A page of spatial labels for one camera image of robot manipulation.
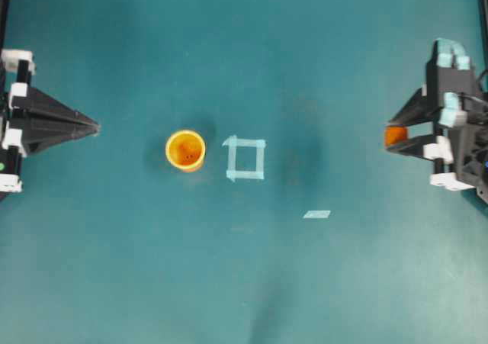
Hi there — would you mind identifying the orange yellow cup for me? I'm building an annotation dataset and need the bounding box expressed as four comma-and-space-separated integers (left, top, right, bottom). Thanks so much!
165, 130, 206, 172

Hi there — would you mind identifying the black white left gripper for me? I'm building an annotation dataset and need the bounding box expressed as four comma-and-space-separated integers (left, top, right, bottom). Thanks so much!
1, 49, 101, 199

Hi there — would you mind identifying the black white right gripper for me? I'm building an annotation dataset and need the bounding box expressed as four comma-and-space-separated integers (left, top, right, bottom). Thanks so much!
386, 38, 487, 202

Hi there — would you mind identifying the small light blue tape piece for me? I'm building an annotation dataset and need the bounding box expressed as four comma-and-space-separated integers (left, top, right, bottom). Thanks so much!
303, 210, 331, 219

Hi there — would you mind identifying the orange block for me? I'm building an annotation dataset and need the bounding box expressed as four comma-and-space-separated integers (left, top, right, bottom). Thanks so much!
384, 126, 408, 148

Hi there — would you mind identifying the light blue tape square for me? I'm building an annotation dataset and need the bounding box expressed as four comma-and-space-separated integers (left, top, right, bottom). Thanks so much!
222, 135, 266, 182

